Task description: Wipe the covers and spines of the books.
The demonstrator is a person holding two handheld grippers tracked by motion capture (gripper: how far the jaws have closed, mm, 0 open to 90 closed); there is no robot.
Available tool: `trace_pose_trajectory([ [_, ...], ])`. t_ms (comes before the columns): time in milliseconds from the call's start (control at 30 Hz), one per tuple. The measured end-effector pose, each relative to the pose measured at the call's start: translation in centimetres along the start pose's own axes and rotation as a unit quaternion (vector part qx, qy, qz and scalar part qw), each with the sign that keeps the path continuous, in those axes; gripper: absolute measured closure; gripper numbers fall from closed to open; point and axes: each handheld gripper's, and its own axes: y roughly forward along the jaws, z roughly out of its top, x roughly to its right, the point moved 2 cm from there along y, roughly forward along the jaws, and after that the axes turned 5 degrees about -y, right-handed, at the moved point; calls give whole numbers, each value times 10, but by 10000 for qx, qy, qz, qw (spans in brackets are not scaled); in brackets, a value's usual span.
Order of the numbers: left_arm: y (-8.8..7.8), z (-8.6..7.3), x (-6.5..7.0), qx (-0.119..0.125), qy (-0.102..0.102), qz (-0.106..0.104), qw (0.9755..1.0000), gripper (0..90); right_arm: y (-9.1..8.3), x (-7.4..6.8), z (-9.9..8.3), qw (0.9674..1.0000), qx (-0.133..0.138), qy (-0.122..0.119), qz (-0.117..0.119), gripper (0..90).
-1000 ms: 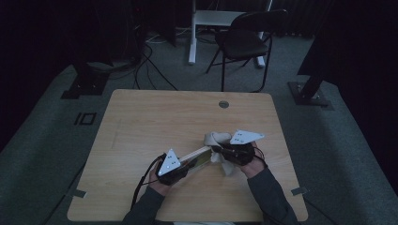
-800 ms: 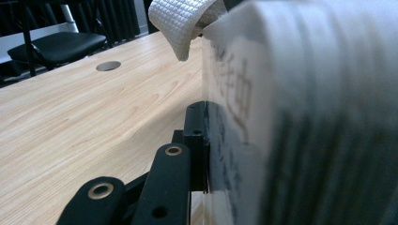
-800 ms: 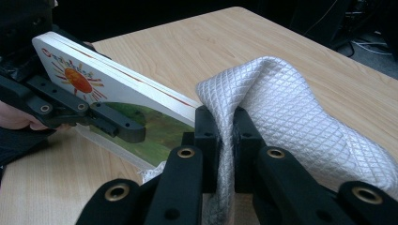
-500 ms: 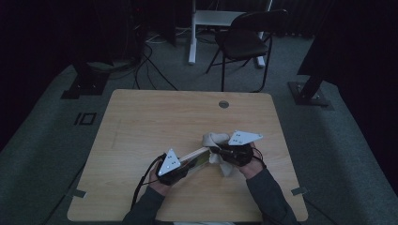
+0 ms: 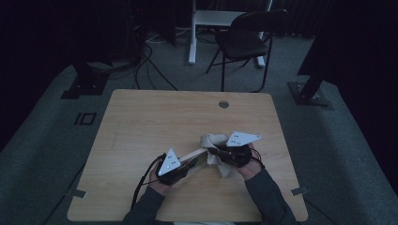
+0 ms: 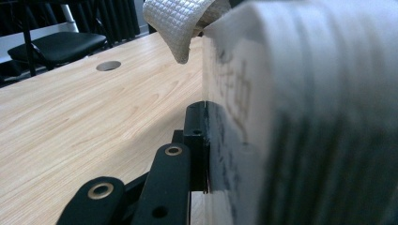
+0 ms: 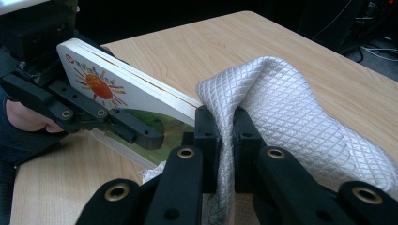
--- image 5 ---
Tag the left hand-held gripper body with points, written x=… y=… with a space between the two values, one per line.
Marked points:
x=170 y=165

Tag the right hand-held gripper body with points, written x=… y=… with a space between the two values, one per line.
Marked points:
x=237 y=150

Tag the grey cloth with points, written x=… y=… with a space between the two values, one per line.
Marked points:
x=216 y=140

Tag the white book with green leaf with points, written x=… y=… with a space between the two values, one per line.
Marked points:
x=198 y=157

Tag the person's left hand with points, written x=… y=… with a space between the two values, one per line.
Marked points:
x=159 y=186

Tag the person's right hand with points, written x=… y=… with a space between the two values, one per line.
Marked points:
x=252 y=168

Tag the grey round table grommet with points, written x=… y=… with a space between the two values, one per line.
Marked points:
x=223 y=104

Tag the grey tape piece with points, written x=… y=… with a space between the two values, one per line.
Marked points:
x=299 y=191
x=79 y=193

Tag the black stand base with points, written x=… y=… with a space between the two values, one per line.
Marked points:
x=87 y=84
x=308 y=95

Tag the black folding chair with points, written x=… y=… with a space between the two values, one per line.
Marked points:
x=244 y=43

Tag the white desk frame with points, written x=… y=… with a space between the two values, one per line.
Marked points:
x=208 y=18

